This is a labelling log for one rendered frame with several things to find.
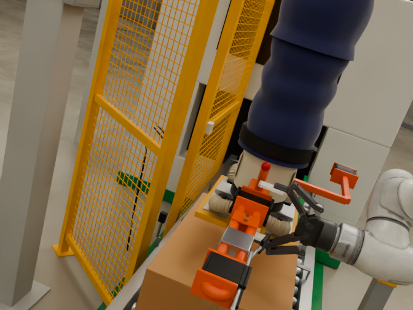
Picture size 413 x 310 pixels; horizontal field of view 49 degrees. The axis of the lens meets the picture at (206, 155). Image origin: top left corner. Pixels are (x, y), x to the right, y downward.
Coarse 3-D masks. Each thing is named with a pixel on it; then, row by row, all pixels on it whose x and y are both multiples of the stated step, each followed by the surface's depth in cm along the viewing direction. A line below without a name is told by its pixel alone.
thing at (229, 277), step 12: (216, 252) 84; (204, 264) 79; (216, 264) 80; (228, 264) 81; (240, 264) 82; (204, 276) 77; (216, 276) 76; (228, 276) 77; (240, 276) 79; (192, 288) 78; (228, 288) 76
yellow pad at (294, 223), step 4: (288, 204) 143; (292, 204) 150; (296, 212) 146; (272, 216) 137; (276, 216) 138; (296, 216) 143; (280, 220) 130; (284, 220) 130; (296, 220) 140; (292, 224) 136; (296, 224) 138; (292, 228) 134; (260, 232) 126; (264, 232) 126; (268, 232) 126; (272, 236) 126; (276, 236) 125; (284, 244) 123; (288, 244) 124; (292, 244) 125
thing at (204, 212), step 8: (224, 176) 157; (216, 184) 149; (208, 200) 134; (200, 208) 129; (208, 208) 129; (200, 216) 127; (208, 216) 126; (216, 216) 127; (224, 216) 128; (216, 224) 126; (224, 224) 125
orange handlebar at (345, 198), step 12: (252, 180) 127; (300, 180) 139; (264, 192) 122; (312, 192) 138; (324, 192) 137; (348, 192) 142; (240, 216) 103; (252, 216) 105; (240, 228) 103; (252, 228) 100; (240, 252) 89; (204, 288) 76; (216, 288) 76; (216, 300) 76; (228, 300) 76
